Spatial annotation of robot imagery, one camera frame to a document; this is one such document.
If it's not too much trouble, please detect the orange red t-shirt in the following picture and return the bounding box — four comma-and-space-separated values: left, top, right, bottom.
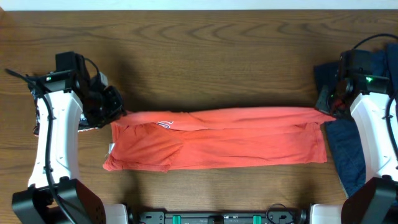
103, 107, 331, 172

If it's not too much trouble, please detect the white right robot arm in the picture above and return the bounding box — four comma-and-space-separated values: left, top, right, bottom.
309, 75, 397, 223

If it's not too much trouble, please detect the dark blue denim garment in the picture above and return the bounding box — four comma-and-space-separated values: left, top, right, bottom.
313, 44, 397, 197

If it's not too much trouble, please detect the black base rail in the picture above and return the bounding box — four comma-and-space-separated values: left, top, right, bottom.
136, 208, 310, 224

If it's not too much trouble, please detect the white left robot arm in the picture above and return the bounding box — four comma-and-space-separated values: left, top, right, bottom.
12, 69, 129, 223

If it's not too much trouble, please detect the black coiled base cable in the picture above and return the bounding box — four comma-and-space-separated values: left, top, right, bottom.
265, 203, 296, 224

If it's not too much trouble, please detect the black printed folded shirt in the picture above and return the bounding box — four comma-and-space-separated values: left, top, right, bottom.
33, 113, 96, 137

